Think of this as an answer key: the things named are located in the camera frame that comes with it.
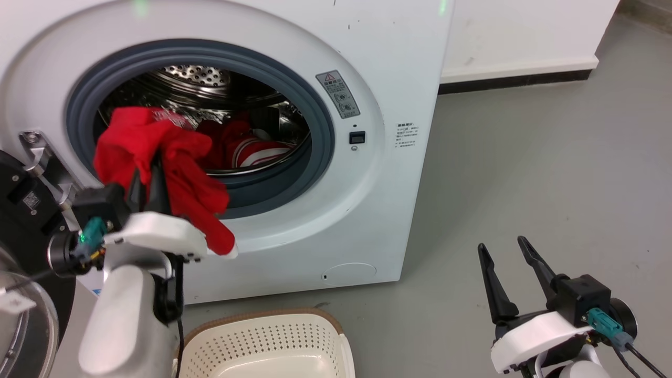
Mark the red white striped garment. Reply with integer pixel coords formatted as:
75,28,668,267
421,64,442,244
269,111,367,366
195,113,296,170

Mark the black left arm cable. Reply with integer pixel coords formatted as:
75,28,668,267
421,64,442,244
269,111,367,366
151,253,185,378

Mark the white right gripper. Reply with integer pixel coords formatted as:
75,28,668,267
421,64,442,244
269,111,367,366
477,235,595,375

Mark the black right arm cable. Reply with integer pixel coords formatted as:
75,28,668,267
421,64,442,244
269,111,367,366
609,336,672,378

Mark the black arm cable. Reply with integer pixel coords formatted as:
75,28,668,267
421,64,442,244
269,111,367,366
609,336,672,378
151,253,185,378

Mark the stainless steel washer drum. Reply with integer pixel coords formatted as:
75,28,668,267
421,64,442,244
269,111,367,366
98,65,311,175

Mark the black washer door with glass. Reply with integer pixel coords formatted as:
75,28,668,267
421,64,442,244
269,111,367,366
0,150,79,378

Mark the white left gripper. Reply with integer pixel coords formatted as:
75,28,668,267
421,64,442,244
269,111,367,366
103,151,209,263

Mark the grey rubber door gasket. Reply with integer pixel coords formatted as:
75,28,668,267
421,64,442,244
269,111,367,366
65,38,336,220

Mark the small printed text label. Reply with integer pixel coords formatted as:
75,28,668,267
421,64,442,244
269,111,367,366
395,123,421,150

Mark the white front-load washing machine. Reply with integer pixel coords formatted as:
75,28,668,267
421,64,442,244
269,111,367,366
0,0,455,305

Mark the cream perforated laundry basket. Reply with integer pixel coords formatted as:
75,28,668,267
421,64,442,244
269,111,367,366
173,308,356,378

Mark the dark wall baseboard strip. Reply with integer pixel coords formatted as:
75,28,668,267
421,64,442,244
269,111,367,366
438,68,594,96

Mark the metal washer door hinge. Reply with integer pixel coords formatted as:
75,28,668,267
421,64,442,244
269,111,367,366
18,130,86,233

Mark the round drain filter cover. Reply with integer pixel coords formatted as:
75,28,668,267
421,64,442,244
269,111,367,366
321,262,377,287

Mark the grey warning label sticker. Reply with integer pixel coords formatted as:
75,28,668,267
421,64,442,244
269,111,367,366
316,70,361,119

